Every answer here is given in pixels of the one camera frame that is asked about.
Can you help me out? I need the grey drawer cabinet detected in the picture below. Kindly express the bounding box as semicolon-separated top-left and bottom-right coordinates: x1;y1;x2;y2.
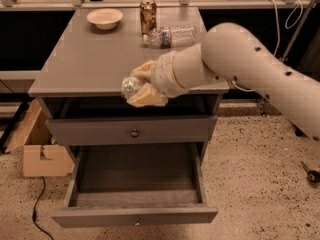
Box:
29;8;228;228

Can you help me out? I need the open grey middle drawer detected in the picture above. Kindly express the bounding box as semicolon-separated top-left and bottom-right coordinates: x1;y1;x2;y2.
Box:
52;143;218;228

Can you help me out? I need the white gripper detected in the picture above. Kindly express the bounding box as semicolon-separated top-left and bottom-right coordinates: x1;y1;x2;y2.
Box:
127;51;188;107

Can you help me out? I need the grey metal rail beam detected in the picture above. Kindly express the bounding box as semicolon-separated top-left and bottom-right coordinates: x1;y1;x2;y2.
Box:
0;66;294;94

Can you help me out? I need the clear plastic water bottle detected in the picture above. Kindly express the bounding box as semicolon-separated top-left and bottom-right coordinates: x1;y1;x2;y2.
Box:
143;25;197;49

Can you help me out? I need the cardboard box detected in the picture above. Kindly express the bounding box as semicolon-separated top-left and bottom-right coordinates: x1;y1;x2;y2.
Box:
5;99;74;177

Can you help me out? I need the metal diagonal rod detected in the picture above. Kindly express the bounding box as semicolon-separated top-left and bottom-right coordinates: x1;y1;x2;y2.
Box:
256;0;320;117

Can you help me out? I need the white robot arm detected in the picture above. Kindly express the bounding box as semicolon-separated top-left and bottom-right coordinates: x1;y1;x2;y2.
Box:
127;23;320;141

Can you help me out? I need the brown gold soda can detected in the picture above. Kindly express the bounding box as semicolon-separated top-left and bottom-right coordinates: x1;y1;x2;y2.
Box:
139;0;157;35

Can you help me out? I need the white hanging cable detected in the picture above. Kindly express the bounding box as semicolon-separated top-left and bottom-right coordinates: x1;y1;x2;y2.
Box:
229;0;304;93

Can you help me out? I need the black floor cable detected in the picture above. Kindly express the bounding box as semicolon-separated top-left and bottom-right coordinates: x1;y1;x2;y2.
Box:
31;176;54;240

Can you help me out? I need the closed grey upper drawer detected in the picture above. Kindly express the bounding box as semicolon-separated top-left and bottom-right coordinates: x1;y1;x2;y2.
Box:
46;116;217;146

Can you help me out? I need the black tool on floor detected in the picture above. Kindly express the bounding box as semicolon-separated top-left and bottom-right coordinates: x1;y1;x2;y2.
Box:
301;162;320;183

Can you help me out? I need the white paper bowl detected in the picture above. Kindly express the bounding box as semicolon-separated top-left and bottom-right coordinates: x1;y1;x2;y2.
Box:
87;8;123;30

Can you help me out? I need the green silver 7up can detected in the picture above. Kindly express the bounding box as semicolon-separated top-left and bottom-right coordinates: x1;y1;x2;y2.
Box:
122;76;143;98

